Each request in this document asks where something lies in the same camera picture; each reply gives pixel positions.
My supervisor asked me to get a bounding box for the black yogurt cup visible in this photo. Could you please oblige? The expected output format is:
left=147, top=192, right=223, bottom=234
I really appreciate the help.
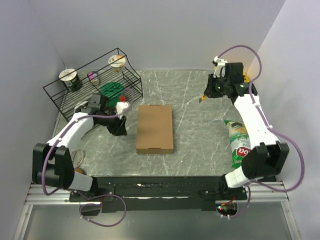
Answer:
left=59, top=68, right=82, bottom=92

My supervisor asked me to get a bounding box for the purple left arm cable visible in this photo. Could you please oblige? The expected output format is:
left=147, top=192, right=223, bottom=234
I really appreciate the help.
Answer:
left=41, top=87, right=136, bottom=227

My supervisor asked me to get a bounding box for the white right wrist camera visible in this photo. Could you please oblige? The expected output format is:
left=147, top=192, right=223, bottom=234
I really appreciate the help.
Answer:
left=212, top=56, right=228, bottom=78

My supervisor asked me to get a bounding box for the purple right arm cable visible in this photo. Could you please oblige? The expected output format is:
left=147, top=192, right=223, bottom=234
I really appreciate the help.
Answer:
left=217, top=44, right=306, bottom=220

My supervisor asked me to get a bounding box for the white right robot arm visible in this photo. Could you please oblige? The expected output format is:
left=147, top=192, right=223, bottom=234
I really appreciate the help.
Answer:
left=204, top=57, right=289, bottom=200

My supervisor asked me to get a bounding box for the green cassava chips bag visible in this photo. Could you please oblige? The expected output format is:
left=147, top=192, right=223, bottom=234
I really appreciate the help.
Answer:
left=224, top=120, right=251, bottom=169

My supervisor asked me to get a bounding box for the aluminium frame rail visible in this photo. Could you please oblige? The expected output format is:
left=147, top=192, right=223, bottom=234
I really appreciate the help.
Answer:
left=24, top=182, right=290, bottom=205

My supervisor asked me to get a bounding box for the green round plastic lid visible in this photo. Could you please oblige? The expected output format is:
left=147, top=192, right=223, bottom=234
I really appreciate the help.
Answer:
left=100, top=82, right=124, bottom=107

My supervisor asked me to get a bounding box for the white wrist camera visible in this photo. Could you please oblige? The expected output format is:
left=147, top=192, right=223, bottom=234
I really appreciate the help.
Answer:
left=212, top=56, right=228, bottom=78
left=115, top=95, right=131, bottom=119

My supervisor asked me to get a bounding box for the black wire rack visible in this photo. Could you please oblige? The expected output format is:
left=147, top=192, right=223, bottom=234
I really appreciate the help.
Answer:
left=43, top=47, right=144, bottom=121

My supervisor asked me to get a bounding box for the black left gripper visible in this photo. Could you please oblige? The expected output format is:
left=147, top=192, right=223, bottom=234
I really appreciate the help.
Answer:
left=97, top=109, right=128, bottom=137

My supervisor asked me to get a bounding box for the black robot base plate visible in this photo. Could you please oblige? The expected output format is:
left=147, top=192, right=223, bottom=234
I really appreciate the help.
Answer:
left=67, top=176, right=248, bottom=213

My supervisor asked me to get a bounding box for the orange white yogurt cup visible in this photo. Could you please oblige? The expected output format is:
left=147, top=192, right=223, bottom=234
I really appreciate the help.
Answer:
left=108, top=55, right=126, bottom=73

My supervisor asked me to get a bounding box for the small purple pink box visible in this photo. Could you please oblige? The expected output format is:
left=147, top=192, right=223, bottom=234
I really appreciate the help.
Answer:
left=87, top=71, right=100, bottom=85

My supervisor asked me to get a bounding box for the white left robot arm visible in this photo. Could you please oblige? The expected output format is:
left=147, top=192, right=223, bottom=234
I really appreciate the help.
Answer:
left=32, top=93, right=131, bottom=201

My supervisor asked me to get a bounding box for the yellow chips bag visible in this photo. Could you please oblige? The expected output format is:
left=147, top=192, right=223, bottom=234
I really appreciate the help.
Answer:
left=243, top=72, right=251, bottom=83

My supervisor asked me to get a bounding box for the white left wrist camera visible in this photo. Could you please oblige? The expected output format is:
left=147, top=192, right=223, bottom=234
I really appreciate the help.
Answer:
left=115, top=95, right=131, bottom=119

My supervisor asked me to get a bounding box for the brown cardboard express box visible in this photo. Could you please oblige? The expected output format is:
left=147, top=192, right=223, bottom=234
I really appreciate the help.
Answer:
left=136, top=104, right=174, bottom=155

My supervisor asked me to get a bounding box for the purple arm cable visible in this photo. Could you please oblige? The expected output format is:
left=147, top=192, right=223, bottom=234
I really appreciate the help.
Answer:
left=217, top=44, right=306, bottom=220
left=41, top=87, right=136, bottom=227

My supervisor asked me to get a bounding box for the yellow utility knife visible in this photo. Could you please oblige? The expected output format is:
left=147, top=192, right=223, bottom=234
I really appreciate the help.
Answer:
left=198, top=95, right=207, bottom=103

